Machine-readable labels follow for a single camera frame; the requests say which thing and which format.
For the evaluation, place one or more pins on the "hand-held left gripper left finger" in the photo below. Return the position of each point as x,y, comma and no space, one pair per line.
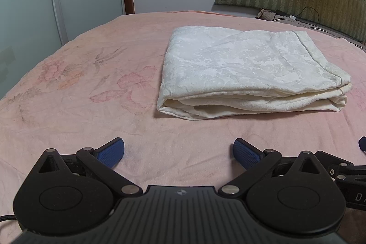
110,151

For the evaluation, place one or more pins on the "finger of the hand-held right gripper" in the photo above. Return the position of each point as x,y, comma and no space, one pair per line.
363,144
337,161

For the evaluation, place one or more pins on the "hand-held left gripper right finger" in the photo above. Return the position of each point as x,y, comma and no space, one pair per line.
247,152

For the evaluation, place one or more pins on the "white pants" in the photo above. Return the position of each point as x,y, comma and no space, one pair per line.
243,66

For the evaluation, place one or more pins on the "pink floral blanket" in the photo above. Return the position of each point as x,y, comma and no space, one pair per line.
85,106

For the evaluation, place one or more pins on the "beige crumpled cloth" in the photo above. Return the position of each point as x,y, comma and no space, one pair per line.
266,14

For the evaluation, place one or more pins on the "white charger plug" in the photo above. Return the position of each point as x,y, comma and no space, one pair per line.
293,18

